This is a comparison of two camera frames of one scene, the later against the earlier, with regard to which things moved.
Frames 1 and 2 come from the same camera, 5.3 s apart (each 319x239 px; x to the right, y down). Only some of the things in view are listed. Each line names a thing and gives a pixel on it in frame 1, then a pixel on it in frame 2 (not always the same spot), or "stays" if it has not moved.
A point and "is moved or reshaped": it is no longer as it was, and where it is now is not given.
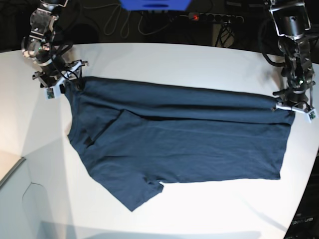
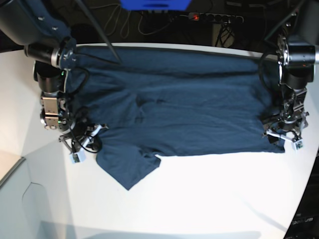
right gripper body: [299, 101] to [288, 126]
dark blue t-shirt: [134, 136] is moved or reshaped
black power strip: [214, 17] stays
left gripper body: [55, 72] to [84, 136]
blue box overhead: [155, 5] stays
